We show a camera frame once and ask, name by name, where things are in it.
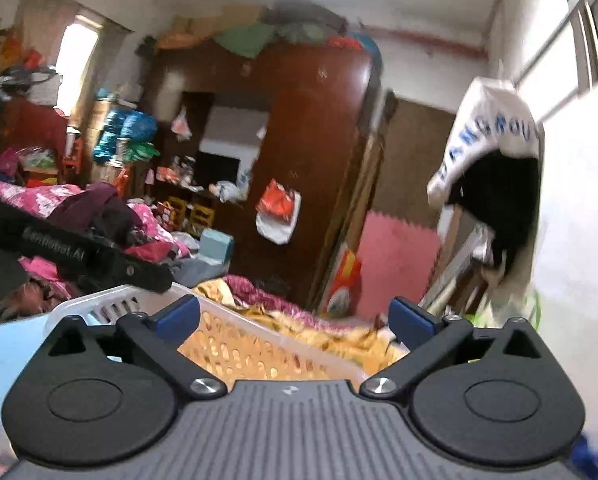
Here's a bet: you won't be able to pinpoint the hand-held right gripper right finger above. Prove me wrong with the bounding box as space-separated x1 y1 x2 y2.
359 296 544 401

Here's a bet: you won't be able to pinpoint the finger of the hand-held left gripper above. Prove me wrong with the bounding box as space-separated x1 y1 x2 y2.
121 254 174 294

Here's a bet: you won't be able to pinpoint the pile of cloths and boxes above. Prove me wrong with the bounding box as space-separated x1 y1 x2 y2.
156 2 380 60

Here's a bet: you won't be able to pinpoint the orange printed sack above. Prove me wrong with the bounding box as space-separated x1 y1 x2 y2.
321 249 363 317

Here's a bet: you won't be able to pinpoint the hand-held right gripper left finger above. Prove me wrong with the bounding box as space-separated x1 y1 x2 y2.
46 295 227 401

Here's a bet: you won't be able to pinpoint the brown wooden board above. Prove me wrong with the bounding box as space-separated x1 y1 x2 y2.
371 97 458 233

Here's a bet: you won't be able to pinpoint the white plastic basket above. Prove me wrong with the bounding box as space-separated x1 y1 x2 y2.
46 282 370 386

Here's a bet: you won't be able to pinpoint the black television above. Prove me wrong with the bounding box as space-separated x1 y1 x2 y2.
196 150 242 187

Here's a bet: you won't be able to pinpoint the dark red wooden wardrobe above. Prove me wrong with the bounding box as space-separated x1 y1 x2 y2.
139 40 386 311

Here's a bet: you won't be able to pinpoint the red and white plastic bag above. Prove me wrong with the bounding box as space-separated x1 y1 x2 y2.
255 178 302 245

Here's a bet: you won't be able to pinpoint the dark purple garment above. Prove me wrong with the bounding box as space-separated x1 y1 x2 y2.
49 182 144 247

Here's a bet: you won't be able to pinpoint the blue plastic bags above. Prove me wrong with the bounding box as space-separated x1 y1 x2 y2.
93 109 158 163

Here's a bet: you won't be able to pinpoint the yellow printed blanket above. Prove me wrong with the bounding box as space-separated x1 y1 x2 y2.
194 275 410 376

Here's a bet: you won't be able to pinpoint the teal box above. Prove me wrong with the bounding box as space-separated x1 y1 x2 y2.
199 227 236 262

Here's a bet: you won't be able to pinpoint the curtained window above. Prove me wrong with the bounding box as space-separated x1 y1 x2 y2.
21 0 132 121

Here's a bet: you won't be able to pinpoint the pink foam mat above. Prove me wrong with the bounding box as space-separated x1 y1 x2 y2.
351 210 442 319

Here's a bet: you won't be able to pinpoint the white hanging garment blue letters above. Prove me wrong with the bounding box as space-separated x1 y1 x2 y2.
426 76 547 208

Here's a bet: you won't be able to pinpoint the pink floral blanket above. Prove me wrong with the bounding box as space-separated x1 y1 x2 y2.
0 177 200 306

